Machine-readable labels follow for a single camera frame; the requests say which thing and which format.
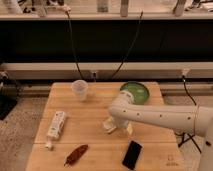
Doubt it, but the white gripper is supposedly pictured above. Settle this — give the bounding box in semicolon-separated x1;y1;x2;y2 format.
114;117;133;135

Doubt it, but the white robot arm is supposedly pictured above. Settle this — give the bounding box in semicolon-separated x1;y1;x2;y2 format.
108;90;213;171

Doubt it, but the green ceramic bowl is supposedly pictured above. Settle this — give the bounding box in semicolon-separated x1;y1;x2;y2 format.
120;81;150;105

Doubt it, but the clear plastic cup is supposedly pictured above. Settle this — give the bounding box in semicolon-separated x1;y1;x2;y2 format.
71;80;88;101

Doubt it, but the black smartphone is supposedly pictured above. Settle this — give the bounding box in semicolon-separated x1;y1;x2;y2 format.
122;141;142;170

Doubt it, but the brown red dried pepper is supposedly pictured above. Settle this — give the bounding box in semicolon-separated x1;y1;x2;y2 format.
65;144;88;165

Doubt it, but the white remote controller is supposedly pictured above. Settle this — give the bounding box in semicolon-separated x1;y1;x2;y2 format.
45;111;66;150

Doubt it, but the black object at left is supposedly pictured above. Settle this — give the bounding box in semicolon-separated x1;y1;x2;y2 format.
0;71;21;120

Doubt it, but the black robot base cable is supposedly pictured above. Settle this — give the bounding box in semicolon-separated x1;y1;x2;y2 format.
176;75;203;154

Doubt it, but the wall power outlet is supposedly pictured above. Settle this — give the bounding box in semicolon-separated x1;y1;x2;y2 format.
91;71;97;80

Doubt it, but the right black hanging cable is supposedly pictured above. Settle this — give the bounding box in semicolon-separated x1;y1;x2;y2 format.
109;10;144;80

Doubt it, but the black hanging cable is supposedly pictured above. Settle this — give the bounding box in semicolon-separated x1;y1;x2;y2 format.
64;10;86;81
109;10;144;80

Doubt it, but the left black hanging cable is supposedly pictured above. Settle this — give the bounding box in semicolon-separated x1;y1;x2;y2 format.
64;10;86;81

